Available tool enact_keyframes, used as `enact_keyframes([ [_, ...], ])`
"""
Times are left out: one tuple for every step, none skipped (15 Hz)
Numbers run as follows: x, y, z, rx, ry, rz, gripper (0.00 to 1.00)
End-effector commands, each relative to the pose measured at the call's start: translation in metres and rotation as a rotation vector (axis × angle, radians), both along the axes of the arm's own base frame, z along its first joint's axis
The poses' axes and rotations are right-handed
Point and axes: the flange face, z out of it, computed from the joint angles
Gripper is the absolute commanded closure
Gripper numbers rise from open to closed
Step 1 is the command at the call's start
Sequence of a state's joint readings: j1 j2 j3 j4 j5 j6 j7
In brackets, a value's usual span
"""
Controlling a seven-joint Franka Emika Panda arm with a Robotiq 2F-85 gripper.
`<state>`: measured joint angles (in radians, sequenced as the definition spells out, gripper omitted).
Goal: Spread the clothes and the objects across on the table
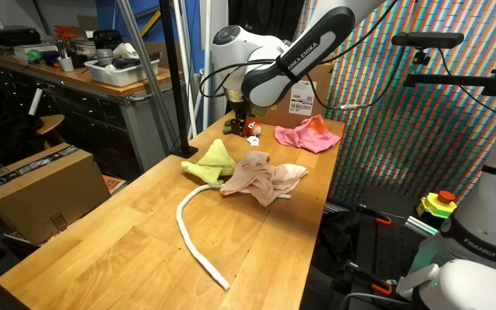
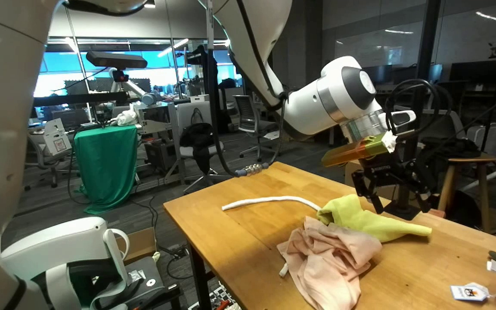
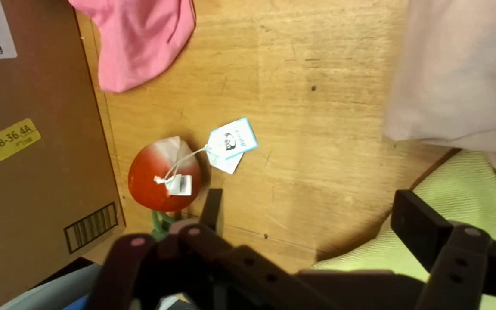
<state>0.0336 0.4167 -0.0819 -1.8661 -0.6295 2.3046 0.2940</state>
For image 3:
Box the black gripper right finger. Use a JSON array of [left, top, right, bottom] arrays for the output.
[[389, 188, 496, 310]]

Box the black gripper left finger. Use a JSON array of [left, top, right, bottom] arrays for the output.
[[86, 188, 341, 310]]

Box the yellow-green cloth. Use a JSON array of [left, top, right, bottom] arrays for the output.
[[310, 150, 496, 310]]

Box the red tomato plush with tag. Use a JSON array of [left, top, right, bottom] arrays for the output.
[[126, 118, 260, 243]]

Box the pink cloth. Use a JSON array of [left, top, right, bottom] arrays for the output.
[[67, 0, 198, 95]]

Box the cardboard box with white label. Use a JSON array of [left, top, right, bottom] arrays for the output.
[[0, 0, 128, 295]]

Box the peach cloth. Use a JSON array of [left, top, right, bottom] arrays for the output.
[[383, 0, 496, 175]]

